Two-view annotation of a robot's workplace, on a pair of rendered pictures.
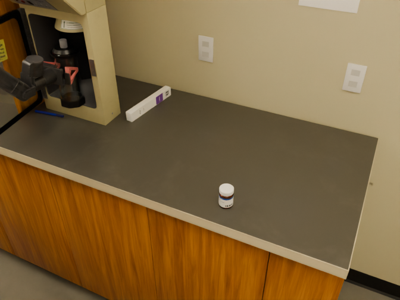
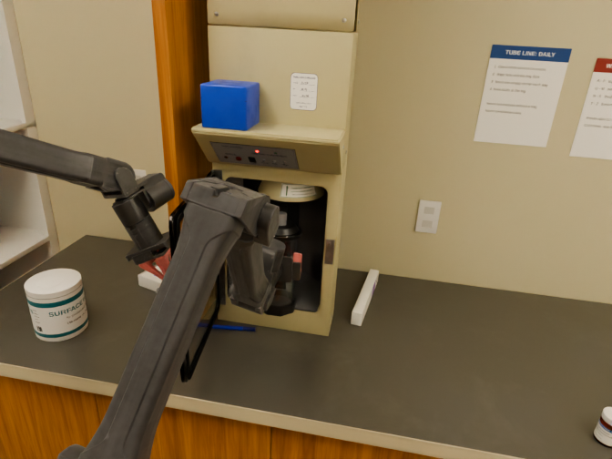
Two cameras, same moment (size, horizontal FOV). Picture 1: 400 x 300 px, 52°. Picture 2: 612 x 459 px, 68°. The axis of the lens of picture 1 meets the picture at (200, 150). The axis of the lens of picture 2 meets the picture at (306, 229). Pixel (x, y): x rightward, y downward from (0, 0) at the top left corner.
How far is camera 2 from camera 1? 90 cm
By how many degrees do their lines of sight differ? 19
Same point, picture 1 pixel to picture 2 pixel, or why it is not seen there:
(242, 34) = (484, 196)
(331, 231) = not seen: outside the picture
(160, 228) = not seen: outside the picture
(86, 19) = (338, 181)
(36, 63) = (280, 250)
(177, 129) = (431, 329)
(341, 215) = not seen: outside the picture
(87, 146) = (328, 374)
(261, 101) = (499, 279)
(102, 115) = (325, 321)
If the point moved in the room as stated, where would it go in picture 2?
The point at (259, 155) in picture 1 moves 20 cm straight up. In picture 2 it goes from (566, 352) to (587, 290)
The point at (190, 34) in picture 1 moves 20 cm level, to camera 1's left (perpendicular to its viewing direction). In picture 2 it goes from (407, 199) to (350, 202)
